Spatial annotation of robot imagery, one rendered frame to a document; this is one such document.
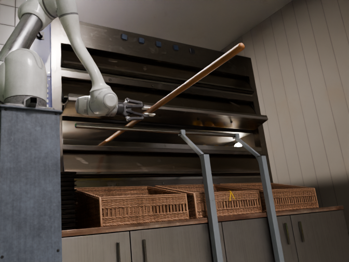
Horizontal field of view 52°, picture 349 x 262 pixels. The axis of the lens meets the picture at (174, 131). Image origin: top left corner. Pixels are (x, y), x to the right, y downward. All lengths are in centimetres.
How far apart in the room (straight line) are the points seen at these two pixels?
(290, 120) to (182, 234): 333
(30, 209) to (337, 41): 424
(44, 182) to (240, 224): 137
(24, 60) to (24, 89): 12
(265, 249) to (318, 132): 265
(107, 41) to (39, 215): 183
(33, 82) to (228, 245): 144
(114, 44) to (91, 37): 19
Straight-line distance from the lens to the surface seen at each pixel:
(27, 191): 132
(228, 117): 306
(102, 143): 255
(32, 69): 148
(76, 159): 247
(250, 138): 350
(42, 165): 135
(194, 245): 212
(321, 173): 481
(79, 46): 191
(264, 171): 248
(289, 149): 510
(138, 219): 201
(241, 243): 233
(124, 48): 292
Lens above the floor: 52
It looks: 16 degrees up
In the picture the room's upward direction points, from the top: 6 degrees counter-clockwise
